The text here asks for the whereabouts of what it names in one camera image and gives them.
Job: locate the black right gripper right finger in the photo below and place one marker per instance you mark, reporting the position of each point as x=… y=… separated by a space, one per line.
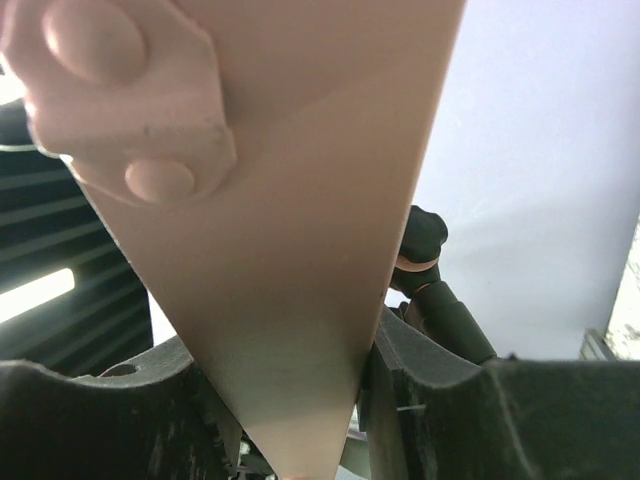
x=429 y=414

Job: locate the pink perforated music stand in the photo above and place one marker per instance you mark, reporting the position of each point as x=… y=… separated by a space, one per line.
x=255 y=162

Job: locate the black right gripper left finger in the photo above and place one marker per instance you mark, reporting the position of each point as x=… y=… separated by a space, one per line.
x=153 y=416

